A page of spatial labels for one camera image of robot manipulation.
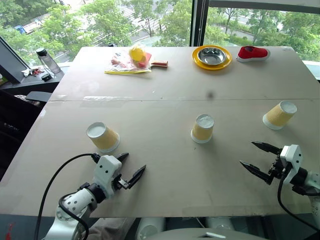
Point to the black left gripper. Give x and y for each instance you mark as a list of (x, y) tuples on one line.
[(122, 183)]

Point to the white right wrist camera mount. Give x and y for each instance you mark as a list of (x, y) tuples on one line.
[(292, 160)]

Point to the white cylinder under table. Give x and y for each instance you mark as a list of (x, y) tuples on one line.
[(150, 227), (220, 223)]

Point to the yellow plastic toy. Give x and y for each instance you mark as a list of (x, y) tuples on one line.
[(137, 53)]

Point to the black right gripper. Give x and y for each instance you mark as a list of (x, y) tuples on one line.
[(278, 166)]

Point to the yellow plate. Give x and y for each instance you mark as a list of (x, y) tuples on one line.
[(197, 63)]

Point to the red table tennis paddle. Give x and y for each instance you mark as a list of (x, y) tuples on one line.
[(160, 63)]

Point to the steel bowl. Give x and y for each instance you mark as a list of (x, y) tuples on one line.
[(212, 56)]

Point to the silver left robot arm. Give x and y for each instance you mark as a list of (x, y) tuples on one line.
[(75, 203)]

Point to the small black round object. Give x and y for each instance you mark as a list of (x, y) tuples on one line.
[(46, 77)]

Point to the clear water bottle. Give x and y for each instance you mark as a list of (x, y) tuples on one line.
[(48, 61)]

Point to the yellow ribbed paper cup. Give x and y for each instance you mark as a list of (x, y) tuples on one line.
[(105, 138), (278, 116), (202, 131)]

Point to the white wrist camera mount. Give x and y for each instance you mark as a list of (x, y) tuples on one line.
[(292, 160), (106, 172)]

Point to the red slip-on shoe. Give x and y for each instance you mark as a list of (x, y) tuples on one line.
[(252, 53)]

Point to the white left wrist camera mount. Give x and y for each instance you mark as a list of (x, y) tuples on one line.
[(106, 172)]

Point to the clear plastic zip bag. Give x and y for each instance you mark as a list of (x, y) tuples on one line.
[(125, 66)]

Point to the dark side desk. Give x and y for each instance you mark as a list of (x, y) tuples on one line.
[(30, 83)]

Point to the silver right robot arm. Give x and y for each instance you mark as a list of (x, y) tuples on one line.
[(311, 180)]

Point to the grey chair armrest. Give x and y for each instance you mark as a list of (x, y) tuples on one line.
[(38, 96)]

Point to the crumpled white paper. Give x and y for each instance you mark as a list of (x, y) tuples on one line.
[(26, 72)]

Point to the black window frame post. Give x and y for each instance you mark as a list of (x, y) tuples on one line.
[(198, 22)]

